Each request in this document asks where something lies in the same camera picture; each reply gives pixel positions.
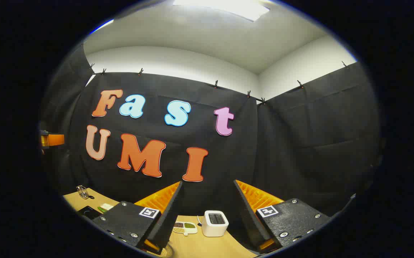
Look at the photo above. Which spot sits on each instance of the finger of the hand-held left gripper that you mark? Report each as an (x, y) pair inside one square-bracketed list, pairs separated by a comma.
[(54, 139)]

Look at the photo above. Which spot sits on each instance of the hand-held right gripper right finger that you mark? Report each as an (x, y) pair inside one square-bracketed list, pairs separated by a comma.
[(250, 222)]

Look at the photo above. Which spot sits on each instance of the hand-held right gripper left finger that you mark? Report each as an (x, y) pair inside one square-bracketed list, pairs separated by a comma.
[(167, 218)]

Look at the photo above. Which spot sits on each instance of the black induction cooktop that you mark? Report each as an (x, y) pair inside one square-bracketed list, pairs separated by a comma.
[(89, 213)]

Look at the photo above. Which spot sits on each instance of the white divided dish of beans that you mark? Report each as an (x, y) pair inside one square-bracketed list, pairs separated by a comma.
[(185, 227)]

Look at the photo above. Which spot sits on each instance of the white toaster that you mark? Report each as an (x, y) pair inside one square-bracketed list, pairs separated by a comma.
[(214, 224)]

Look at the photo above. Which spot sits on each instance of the sandwich with lettuce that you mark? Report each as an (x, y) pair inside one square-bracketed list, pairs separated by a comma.
[(105, 207)]

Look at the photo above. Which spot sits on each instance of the black backdrop cloth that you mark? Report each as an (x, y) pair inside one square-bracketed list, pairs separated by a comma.
[(282, 143)]

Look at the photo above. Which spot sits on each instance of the row of black cloth clips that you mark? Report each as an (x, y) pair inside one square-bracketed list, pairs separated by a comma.
[(216, 84)]

